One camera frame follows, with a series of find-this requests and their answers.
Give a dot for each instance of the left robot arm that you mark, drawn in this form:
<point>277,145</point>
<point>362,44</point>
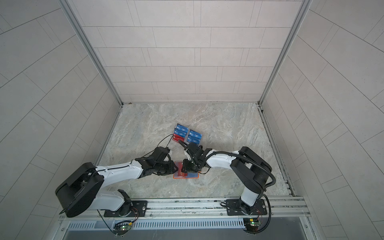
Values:
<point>86,188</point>

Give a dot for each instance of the aluminium mounting rail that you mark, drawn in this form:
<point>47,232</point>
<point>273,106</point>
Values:
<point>194,208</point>

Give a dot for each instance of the right clear card display stand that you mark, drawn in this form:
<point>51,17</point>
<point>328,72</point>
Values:
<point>194,137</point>

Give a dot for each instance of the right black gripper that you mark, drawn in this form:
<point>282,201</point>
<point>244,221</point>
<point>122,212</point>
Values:
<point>185,167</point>

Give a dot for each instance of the right circuit board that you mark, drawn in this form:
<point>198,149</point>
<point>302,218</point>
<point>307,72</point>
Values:
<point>251,225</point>

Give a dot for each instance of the left circuit board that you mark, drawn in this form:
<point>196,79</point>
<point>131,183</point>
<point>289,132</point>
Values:
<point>122,228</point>

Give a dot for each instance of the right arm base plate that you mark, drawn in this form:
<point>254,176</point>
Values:
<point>235,207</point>

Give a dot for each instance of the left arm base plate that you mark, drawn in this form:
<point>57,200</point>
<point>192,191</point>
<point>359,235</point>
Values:
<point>133,210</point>

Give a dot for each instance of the orange card holder wallet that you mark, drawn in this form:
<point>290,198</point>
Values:
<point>181,175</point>

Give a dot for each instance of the circuit board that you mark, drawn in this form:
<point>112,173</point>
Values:
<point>251,225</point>
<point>122,228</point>

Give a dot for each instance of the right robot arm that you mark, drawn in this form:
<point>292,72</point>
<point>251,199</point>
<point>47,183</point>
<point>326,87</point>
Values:
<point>255,173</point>

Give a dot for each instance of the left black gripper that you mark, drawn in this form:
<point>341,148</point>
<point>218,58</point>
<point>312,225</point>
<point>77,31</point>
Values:
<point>171,168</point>

